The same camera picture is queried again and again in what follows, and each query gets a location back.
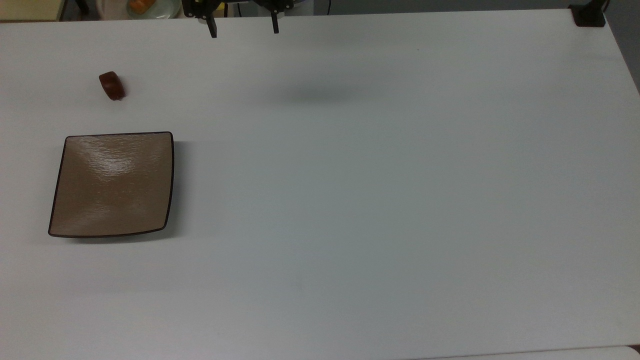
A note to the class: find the small dark red food item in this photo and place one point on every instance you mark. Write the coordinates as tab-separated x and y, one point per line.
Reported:
112	85

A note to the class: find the white plate with orange food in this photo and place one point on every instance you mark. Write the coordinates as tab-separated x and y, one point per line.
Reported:
142	7

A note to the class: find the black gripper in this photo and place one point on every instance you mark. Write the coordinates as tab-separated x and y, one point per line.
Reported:
200	6

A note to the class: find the black table clamp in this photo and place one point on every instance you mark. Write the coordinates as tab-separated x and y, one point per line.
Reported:
588	16

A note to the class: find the square brown ceramic plate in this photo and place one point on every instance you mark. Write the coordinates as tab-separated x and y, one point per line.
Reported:
112	184

